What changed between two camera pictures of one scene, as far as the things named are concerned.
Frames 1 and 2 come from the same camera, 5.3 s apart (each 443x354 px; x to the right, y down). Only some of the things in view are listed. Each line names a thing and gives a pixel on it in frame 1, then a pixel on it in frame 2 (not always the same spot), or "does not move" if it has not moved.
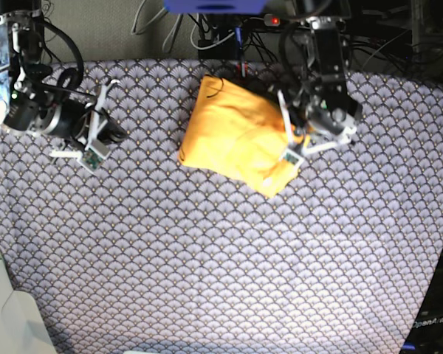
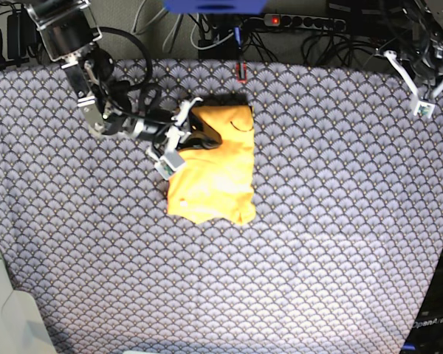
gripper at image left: [65, 121] -> [154, 125]
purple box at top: [216, 7] does not move
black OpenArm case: [434, 330] does not move
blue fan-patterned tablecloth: [145, 255] does not move
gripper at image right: [334, 110] -> [425, 62]
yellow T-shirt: [238, 133] -> [216, 183]
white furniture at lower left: [13, 324] does not move
